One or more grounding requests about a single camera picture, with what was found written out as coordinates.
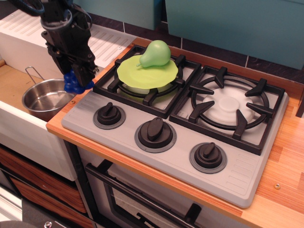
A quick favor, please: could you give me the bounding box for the grey toy stove top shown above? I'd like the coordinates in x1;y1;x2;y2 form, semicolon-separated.
61;44;290;209

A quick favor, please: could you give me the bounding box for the black right stove knob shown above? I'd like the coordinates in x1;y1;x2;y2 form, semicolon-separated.
189;142;228;174

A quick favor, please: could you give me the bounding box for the black right burner grate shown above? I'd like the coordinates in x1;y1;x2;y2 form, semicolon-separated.
170;66;285;155

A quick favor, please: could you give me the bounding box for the stainless steel pot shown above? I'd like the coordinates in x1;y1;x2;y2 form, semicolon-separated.
22;74;76;122

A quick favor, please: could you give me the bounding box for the black stove knob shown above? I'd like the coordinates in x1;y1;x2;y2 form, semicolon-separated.
134;117;177;153
189;142;228;174
93;102;126;130

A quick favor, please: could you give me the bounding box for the black left stove knob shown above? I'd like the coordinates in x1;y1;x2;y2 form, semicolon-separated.
93;102;126;130

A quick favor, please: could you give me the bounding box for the toy oven door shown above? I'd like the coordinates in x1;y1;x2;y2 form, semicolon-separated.
78;148;246;228

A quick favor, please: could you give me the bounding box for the light green plate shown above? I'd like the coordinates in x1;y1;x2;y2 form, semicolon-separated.
117;55;179;89

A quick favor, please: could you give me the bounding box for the white toy sink unit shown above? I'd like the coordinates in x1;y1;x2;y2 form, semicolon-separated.
0;5;138;181

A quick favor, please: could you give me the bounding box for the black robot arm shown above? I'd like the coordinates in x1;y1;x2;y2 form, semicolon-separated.
40;0;97;87

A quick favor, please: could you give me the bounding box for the black oven door handle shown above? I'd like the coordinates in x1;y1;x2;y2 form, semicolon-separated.
85;161;201;228

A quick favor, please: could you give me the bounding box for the green toy pear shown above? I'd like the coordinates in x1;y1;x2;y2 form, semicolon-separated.
136;40;171;68

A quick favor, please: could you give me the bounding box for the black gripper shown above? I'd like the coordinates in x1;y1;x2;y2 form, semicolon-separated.
41;11;96;87

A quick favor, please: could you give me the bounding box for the black middle stove knob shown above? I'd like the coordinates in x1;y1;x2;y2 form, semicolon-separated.
134;117;177;153

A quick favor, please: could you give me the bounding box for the black left burner grate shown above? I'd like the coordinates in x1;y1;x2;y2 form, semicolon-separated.
93;45;201;119

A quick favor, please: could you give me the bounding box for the wooden drawer front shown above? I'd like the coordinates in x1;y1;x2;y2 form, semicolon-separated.
0;145;93;228

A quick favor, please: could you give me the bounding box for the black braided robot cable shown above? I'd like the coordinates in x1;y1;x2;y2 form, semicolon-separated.
14;0;46;17

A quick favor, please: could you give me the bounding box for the blue toy blueberry cluster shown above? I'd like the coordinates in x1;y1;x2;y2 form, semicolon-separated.
64;70;94;95

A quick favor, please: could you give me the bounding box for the black burner grate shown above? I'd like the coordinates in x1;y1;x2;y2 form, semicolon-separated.
93;45;201;119
170;66;285;155

